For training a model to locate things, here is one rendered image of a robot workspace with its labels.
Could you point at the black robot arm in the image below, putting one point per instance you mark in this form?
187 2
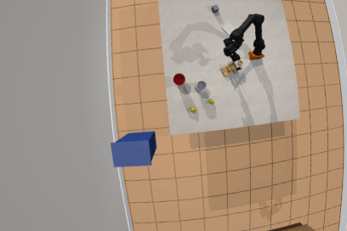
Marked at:
237 35

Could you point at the red plastic cup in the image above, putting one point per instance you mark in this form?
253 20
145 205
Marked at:
179 79

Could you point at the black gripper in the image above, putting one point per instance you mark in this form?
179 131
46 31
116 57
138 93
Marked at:
235 56

